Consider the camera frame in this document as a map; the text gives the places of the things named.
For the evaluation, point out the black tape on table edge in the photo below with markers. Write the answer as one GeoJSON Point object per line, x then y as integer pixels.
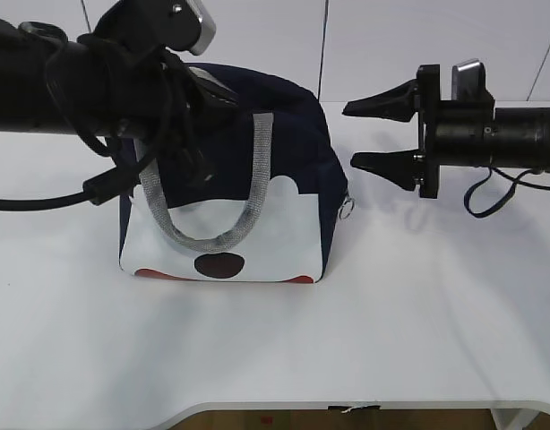
{"type": "Point", "coordinates": [346, 409]}

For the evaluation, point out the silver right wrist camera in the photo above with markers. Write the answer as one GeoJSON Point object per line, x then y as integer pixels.
{"type": "Point", "coordinates": [468, 80]}

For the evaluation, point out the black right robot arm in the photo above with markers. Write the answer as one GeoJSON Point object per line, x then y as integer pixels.
{"type": "Point", "coordinates": [519, 137]}

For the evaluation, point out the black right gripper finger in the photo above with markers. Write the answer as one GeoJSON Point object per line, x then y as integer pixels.
{"type": "Point", "coordinates": [397, 104]}
{"type": "Point", "coordinates": [402, 168]}

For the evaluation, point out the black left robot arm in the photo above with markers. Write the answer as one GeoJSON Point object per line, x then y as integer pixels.
{"type": "Point", "coordinates": [115, 79]}

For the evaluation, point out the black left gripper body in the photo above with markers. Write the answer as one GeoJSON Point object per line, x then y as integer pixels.
{"type": "Point", "coordinates": [191, 97]}

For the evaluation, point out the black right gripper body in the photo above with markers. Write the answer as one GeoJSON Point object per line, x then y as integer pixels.
{"type": "Point", "coordinates": [448, 130]}

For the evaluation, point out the navy blue lunch bag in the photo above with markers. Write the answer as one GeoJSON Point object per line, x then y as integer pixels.
{"type": "Point", "coordinates": [269, 210]}

